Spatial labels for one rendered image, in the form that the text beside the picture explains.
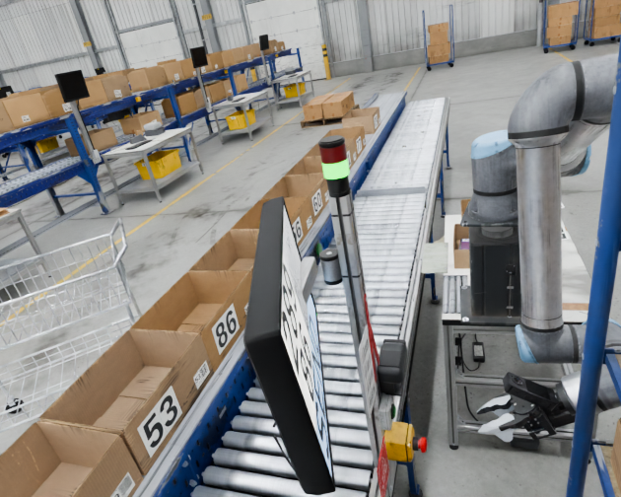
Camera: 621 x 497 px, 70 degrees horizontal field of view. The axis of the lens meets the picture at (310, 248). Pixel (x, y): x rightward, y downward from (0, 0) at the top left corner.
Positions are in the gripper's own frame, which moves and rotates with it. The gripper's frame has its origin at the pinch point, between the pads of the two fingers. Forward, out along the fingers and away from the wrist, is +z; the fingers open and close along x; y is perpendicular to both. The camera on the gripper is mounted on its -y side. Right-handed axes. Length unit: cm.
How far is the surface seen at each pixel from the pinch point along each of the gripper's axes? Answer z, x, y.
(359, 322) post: 8.7, -1.3, -37.2
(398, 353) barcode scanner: 9.6, 6.3, -21.2
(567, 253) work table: -31, 117, 35
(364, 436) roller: 38.1, 9.8, 1.6
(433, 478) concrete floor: 61, 55, 72
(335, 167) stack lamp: -10, -5, -70
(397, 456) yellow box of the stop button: 24.3, -2.2, 1.0
